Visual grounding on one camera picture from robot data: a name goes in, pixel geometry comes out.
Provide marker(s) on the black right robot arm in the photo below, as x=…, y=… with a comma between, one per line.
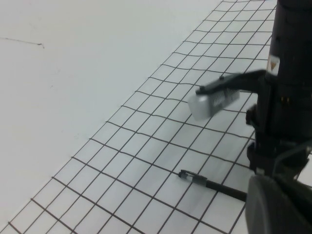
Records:
x=292, y=29

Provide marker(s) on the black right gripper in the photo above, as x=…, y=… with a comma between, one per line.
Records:
x=287, y=117

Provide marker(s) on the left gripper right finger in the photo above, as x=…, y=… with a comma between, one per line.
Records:
x=303, y=209

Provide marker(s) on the black pen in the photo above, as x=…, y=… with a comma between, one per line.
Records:
x=226, y=190

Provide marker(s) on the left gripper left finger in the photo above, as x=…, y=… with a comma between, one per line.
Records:
x=265, y=209

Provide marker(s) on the transparent pen cap black tip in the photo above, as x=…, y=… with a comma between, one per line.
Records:
x=195, y=180

